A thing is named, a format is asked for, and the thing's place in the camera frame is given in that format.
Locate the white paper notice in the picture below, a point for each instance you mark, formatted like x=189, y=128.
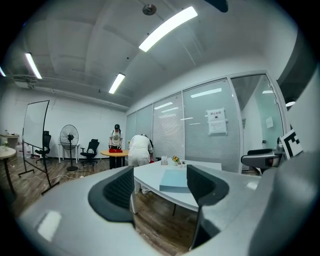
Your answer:
x=217, y=122

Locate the glass door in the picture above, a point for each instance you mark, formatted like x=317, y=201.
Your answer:
x=250, y=120

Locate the whiteboard on rolling stand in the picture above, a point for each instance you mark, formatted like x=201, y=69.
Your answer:
x=35, y=122

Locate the small potted white flower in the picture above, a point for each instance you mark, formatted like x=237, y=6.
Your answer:
x=5, y=146

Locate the small white side table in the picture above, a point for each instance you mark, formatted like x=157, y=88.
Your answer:
x=75, y=145

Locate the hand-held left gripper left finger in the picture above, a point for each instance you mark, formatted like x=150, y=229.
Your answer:
x=70, y=212

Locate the round wooden table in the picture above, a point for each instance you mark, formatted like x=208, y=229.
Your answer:
x=117, y=154

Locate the large water bottles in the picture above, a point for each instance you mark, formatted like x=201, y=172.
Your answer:
x=23, y=151

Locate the round beige table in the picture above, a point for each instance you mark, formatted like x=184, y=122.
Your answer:
x=6, y=153

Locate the black office chair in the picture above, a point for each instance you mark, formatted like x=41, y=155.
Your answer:
x=45, y=147
x=91, y=150

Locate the clear acrylic holder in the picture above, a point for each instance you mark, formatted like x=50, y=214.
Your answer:
x=164, y=160

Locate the potted yellow flower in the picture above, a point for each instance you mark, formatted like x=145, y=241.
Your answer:
x=175, y=159

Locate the small paper sheet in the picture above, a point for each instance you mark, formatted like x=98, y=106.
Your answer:
x=269, y=122

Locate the white office table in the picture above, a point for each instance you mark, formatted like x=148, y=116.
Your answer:
x=150, y=176

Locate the light blue object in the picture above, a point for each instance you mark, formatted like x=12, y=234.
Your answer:
x=173, y=181

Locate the red box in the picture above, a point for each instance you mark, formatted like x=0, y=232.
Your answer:
x=115, y=151

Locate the long ceiling light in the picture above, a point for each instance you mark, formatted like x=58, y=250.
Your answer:
x=33, y=66
x=167, y=28
x=2, y=72
x=116, y=83

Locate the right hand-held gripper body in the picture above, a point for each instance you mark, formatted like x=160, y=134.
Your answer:
x=291, y=146

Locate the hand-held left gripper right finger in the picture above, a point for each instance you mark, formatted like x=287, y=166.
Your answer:
x=237, y=212

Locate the black standing fan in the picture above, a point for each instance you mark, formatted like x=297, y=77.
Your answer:
x=69, y=137

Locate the round ceiling fixture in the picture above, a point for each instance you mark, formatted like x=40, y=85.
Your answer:
x=149, y=9

